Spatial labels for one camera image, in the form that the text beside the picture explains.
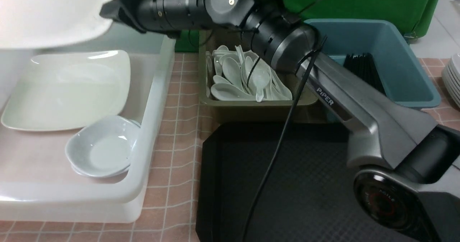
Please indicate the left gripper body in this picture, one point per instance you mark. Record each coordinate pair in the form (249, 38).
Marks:
(122, 11)

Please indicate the white square rice plate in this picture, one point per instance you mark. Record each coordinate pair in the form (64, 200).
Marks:
(32, 24)

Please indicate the white ceramic soup spoon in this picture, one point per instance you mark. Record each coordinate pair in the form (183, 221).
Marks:
(260, 78)

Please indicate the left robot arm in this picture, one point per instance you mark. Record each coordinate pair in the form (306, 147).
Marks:
(409, 177)

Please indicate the white square plate in tub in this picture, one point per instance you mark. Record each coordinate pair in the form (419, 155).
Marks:
(68, 91)

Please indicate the pile of white spoons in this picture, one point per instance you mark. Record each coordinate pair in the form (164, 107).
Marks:
(231, 72)

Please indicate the olive green plastic bin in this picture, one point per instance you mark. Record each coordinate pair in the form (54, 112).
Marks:
(308, 110)

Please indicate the small white bowl in tub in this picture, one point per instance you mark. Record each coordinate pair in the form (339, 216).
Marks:
(103, 149)

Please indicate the large white plastic tub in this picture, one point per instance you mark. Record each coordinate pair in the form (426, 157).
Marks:
(37, 183)

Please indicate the pink checkered tablecloth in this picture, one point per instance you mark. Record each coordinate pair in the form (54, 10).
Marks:
(171, 196)

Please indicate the bundle of black chopsticks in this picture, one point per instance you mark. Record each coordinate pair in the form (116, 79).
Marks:
(363, 66)

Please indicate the black plastic serving tray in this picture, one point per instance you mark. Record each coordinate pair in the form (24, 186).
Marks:
(307, 198)

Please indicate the blue plastic bin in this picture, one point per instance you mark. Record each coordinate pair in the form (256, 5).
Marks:
(403, 78)

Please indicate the green backdrop cloth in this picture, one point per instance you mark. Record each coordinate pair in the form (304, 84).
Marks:
(411, 17)

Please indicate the stack of white plates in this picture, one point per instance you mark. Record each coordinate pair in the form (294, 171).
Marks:
(451, 78)

